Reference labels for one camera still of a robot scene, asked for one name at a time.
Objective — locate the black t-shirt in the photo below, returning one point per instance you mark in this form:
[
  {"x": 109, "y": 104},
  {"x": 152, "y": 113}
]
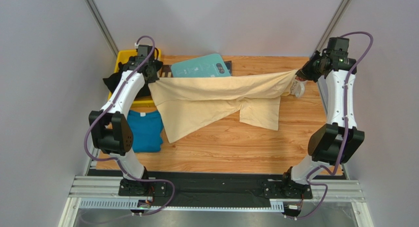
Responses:
[{"x": 133, "y": 61}]

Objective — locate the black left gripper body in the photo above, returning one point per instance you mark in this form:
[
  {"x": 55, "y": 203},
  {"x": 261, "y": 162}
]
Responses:
[{"x": 154, "y": 77}]

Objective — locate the cream t-shirt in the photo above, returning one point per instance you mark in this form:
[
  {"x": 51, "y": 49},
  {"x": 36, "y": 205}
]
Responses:
[{"x": 189, "y": 104}]

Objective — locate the dark Edward Tulane book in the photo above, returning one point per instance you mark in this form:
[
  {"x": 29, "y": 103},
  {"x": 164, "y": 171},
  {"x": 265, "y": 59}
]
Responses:
[{"x": 166, "y": 72}]

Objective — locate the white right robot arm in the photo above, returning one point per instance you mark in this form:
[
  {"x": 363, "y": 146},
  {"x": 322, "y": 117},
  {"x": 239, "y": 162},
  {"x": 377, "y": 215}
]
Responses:
[{"x": 335, "y": 142}]

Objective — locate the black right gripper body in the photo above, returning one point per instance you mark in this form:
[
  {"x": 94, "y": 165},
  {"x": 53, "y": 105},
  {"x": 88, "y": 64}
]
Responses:
[{"x": 307, "y": 71}]

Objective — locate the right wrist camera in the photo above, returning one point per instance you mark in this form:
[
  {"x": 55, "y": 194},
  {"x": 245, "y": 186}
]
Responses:
[{"x": 338, "y": 46}]

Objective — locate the aluminium front frame rail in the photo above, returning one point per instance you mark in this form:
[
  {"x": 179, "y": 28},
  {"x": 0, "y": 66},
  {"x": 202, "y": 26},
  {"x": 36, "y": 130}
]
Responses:
[{"x": 113, "y": 192}]

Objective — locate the blue folded t-shirt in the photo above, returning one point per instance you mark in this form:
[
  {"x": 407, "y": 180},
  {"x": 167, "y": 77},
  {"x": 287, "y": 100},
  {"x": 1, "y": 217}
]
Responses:
[{"x": 146, "y": 129}]

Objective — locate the dark blue book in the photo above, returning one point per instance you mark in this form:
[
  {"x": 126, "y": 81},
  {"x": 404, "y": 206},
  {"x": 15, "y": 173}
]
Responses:
[{"x": 229, "y": 66}]

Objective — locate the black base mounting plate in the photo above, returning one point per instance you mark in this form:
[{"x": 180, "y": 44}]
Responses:
[{"x": 194, "y": 189}]

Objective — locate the white patterned mug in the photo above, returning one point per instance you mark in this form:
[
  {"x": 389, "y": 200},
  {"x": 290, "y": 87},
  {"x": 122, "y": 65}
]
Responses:
[{"x": 297, "y": 87}]

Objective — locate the left aluminium frame post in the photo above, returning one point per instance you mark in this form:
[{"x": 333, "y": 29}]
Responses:
[{"x": 91, "y": 4}]

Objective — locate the aluminium frame post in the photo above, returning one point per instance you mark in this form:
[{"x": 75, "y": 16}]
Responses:
[
  {"x": 91, "y": 4},
  {"x": 332, "y": 24}
]

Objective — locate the yellow plastic bin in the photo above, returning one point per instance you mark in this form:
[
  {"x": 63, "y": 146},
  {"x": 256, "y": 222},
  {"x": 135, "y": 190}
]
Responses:
[{"x": 123, "y": 57}]

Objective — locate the teal folding board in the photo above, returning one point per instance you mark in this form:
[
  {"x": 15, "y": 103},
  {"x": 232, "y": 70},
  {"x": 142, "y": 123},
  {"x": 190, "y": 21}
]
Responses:
[{"x": 208, "y": 66}]

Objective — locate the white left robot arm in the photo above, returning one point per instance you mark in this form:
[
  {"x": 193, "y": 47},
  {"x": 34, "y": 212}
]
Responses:
[{"x": 110, "y": 131}]

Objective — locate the right aluminium frame post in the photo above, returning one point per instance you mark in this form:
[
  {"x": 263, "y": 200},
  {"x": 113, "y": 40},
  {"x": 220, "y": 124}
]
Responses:
[{"x": 332, "y": 24}]

